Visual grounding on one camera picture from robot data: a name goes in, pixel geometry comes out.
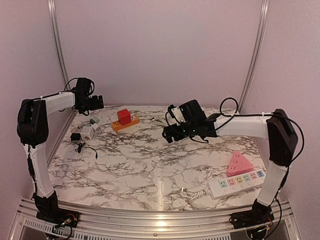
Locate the green grey plug adapter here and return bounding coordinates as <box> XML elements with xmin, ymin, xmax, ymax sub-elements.
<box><xmin>89</xmin><ymin>117</ymin><xmax>100</xmax><ymax>125</ymax></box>

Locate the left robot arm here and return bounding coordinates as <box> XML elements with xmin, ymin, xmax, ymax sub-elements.
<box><xmin>17</xmin><ymin>77</ymin><xmax>104</xmax><ymax>227</ymax></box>

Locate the aluminium frame post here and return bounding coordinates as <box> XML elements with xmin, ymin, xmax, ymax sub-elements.
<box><xmin>238</xmin><ymin>0</ymin><xmax>270</xmax><ymax>112</ymax></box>
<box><xmin>47</xmin><ymin>0</ymin><xmax>70</xmax><ymax>90</ymax></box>

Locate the black power adapter with cable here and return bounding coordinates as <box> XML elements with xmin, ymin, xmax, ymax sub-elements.
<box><xmin>70</xmin><ymin>133</ymin><xmax>98</xmax><ymax>159</ymax></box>

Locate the orange power strip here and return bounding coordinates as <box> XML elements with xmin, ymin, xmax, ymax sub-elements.
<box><xmin>111</xmin><ymin>115</ymin><xmax>140</xmax><ymax>132</ymax></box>

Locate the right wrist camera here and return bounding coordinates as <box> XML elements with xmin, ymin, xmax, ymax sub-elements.
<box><xmin>167</xmin><ymin>104</ymin><xmax>185</xmax><ymax>125</ymax></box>

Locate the white bundled strip cable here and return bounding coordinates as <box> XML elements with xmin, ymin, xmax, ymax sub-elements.
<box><xmin>179</xmin><ymin>188</ymin><xmax>212</xmax><ymax>200</ymax></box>

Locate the right aluminium frame post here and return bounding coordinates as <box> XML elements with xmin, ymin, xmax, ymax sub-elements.
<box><xmin>238</xmin><ymin>0</ymin><xmax>270</xmax><ymax>112</ymax></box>

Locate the white multicolour power strip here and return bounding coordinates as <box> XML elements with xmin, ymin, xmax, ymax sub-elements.
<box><xmin>207</xmin><ymin>169</ymin><xmax>266</xmax><ymax>200</ymax></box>

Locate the red cube socket adapter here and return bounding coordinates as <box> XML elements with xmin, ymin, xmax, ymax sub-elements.
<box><xmin>117</xmin><ymin>108</ymin><xmax>132</xmax><ymax>126</ymax></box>

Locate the left aluminium frame post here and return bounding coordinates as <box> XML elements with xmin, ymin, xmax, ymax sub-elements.
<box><xmin>47</xmin><ymin>0</ymin><xmax>70</xmax><ymax>90</ymax></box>

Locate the white cube socket adapter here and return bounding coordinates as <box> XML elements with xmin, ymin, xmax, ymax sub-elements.
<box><xmin>80</xmin><ymin>126</ymin><xmax>95</xmax><ymax>141</ymax></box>

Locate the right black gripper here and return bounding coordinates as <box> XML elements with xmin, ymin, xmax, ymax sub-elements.
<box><xmin>162</xmin><ymin>120</ymin><xmax>198</xmax><ymax>143</ymax></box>

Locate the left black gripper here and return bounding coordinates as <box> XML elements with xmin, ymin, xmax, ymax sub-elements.
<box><xmin>78</xmin><ymin>95</ymin><xmax>104</xmax><ymax>114</ymax></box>

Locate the aluminium front rail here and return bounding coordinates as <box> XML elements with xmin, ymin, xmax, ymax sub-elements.
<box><xmin>4</xmin><ymin>198</ymin><xmax>302</xmax><ymax>240</ymax></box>

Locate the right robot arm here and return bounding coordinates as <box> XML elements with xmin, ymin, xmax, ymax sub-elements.
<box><xmin>162</xmin><ymin>99</ymin><xmax>305</xmax><ymax>229</ymax></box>

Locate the white small charger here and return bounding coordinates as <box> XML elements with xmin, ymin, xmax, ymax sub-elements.
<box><xmin>91</xmin><ymin>123</ymin><xmax>101</xmax><ymax>131</ymax></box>

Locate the pink triangular power strip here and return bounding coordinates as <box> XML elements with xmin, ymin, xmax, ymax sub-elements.
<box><xmin>226</xmin><ymin>151</ymin><xmax>254</xmax><ymax>177</ymax></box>

